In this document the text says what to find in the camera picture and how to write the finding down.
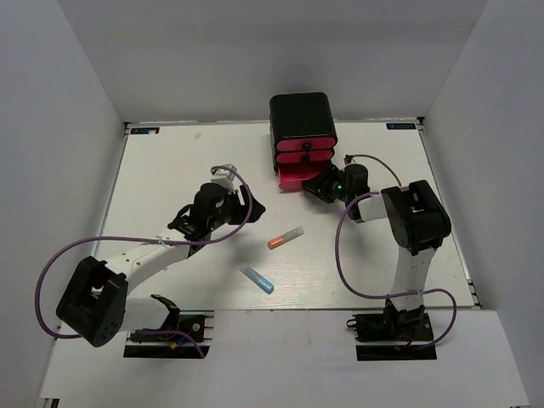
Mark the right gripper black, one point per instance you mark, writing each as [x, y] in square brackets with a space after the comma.
[318, 186]

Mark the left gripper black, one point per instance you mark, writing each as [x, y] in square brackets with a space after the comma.
[234, 197]

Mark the pink drawer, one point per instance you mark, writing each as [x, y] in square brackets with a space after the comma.
[293, 157]
[292, 175]
[306, 144]

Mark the orange clear lead case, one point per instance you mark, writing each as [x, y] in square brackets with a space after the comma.
[284, 238]

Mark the black drawer cabinet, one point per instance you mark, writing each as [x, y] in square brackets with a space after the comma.
[299, 115]

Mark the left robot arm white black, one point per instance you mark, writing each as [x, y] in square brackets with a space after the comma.
[97, 303]

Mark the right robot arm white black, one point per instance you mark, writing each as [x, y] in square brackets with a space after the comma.
[417, 219]

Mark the blue clear lead case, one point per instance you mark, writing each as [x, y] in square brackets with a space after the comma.
[257, 279]

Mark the right corner label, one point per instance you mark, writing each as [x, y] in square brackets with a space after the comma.
[401, 126]

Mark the corner label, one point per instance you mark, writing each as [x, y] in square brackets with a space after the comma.
[144, 130]
[401, 126]

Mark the left corner label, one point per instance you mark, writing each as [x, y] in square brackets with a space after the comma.
[144, 130]

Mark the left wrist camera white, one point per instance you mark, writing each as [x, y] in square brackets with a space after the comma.
[224, 176]

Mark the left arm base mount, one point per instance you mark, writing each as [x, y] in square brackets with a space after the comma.
[189, 337]

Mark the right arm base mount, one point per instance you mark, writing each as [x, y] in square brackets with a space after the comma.
[374, 341]

